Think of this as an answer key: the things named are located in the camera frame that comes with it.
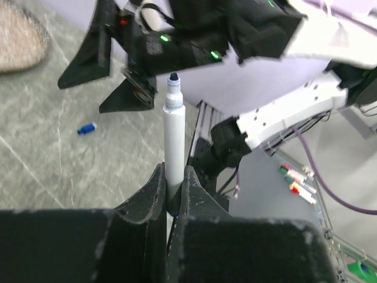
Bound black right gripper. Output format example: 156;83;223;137
58;0;229;113

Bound blue pen cap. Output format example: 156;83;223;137
77;123;97;135

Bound speckled brown plate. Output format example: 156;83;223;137
1;1;51;74

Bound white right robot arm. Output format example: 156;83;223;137
58;1;376;176

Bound green plastic clip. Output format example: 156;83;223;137
348;261;370;279

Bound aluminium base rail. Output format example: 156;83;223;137
188;100;377;283

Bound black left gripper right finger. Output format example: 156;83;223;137
173;166;233;282

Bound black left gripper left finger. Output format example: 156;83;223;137
116;163;167;282

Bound spare markers beside table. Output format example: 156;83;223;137
279;164;317;205

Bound grey pen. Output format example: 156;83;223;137
163;72;186;217

